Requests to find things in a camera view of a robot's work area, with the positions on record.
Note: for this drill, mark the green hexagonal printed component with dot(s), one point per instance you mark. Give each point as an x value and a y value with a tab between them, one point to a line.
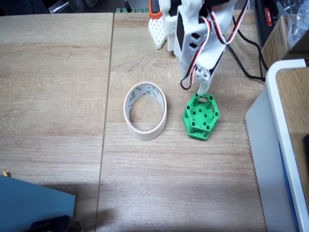
199	118

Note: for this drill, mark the white ribbed storage bin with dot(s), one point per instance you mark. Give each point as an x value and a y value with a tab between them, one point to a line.
265	145

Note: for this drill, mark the black power strip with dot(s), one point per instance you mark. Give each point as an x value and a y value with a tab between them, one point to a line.
262	31

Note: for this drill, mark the brown cardboard box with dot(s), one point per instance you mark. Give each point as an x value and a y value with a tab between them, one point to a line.
275	43

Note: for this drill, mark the green terminal block strip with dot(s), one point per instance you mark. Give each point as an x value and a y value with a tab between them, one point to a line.
140	10

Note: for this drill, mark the beige masking tape roll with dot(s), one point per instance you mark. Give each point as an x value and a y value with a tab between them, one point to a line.
144	135

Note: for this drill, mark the clear plastic bag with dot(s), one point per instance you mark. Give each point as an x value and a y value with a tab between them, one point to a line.
299	26

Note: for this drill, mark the black office chair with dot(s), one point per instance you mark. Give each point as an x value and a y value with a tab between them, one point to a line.
59	7

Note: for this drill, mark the small yellow piece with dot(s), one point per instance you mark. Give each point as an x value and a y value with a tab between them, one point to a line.
5	173

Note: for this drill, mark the blue box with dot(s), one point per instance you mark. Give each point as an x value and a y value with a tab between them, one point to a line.
29	205

